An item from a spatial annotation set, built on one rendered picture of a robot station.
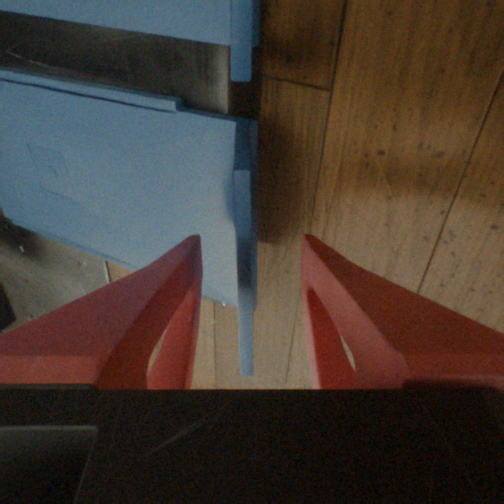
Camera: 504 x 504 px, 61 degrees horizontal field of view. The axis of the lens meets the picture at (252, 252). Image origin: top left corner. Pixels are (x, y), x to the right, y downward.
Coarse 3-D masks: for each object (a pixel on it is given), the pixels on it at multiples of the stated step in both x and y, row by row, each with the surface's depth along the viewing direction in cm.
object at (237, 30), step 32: (0, 0) 14; (32, 0) 13; (64, 0) 12; (96, 0) 12; (128, 0) 11; (160, 0) 11; (192, 0) 10; (224, 0) 10; (256, 0) 10; (160, 32) 11; (192, 32) 11; (224, 32) 10; (256, 32) 10
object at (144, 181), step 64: (0, 128) 17; (64, 128) 15; (128, 128) 14; (192, 128) 12; (256, 128) 12; (0, 192) 20; (128, 192) 15; (192, 192) 14; (256, 192) 13; (128, 256) 18; (256, 256) 14
